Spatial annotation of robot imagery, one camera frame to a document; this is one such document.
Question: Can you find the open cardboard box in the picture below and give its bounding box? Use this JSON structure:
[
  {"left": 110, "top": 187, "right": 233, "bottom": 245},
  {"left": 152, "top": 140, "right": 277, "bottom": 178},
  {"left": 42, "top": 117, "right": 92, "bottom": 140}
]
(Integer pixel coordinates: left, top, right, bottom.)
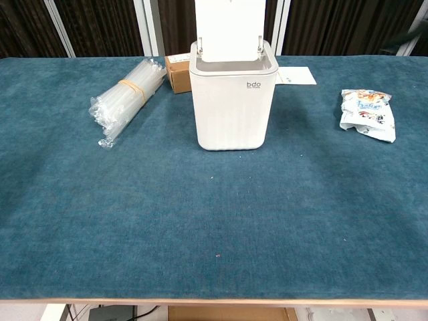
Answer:
[{"left": 167, "top": 306, "right": 298, "bottom": 321}]

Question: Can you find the clear plastic straw bundle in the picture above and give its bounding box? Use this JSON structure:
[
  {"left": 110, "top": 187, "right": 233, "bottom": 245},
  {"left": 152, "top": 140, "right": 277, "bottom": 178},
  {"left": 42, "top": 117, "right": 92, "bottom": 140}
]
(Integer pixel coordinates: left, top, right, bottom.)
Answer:
[{"left": 88, "top": 57, "right": 167, "bottom": 148}]

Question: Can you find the teal table cloth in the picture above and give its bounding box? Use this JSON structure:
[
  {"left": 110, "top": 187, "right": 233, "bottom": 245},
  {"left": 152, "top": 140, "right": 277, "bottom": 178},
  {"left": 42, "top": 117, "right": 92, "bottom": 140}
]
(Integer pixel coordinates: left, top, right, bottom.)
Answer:
[{"left": 0, "top": 55, "right": 428, "bottom": 301}]

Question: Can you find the crumpled white snack bag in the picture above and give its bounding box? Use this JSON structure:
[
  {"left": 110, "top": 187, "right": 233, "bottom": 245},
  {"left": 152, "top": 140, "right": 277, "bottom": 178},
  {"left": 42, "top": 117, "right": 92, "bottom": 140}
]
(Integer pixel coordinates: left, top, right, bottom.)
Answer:
[{"left": 339, "top": 88, "right": 397, "bottom": 144}]

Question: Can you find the white paper card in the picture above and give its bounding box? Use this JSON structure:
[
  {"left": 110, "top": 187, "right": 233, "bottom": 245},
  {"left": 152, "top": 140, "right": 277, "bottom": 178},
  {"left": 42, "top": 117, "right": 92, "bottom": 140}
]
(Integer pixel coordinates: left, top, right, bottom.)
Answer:
[{"left": 276, "top": 66, "right": 317, "bottom": 86}]

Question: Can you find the white partition post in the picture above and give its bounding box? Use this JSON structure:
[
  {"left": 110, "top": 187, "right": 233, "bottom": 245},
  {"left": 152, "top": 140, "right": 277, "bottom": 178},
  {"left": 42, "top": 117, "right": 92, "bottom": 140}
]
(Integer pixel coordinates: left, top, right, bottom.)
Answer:
[
  {"left": 132, "top": 0, "right": 167, "bottom": 57},
  {"left": 43, "top": 0, "right": 76, "bottom": 58},
  {"left": 272, "top": 0, "right": 291, "bottom": 56},
  {"left": 397, "top": 13, "right": 428, "bottom": 56}
]

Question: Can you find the white table leg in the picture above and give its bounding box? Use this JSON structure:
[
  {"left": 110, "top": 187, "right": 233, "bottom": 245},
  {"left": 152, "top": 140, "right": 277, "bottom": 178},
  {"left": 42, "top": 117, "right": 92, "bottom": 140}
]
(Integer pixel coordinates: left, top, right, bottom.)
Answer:
[{"left": 42, "top": 303, "right": 68, "bottom": 321}]

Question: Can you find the tan rubber band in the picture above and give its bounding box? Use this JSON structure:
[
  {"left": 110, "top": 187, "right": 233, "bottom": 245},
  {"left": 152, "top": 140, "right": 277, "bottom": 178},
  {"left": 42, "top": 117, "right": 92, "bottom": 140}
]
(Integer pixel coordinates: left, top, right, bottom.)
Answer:
[{"left": 119, "top": 79, "right": 147, "bottom": 101}]

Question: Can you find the brown cardboard box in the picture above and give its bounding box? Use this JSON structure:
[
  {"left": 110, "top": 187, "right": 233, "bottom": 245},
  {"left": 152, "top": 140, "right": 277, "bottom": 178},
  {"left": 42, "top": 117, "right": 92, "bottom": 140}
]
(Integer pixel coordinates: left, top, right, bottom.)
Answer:
[{"left": 164, "top": 53, "right": 193, "bottom": 95}]

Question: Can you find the black box under table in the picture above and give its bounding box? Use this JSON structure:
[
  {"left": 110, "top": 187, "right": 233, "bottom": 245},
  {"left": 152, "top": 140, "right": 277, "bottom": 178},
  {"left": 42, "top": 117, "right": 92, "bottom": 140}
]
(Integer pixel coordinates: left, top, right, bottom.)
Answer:
[{"left": 87, "top": 304, "right": 138, "bottom": 321}]

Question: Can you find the white open-lid bin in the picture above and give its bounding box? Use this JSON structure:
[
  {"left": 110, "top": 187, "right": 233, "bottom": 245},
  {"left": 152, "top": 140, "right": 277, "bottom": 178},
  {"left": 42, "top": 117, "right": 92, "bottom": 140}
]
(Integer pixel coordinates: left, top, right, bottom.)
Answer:
[{"left": 188, "top": 0, "right": 280, "bottom": 151}]

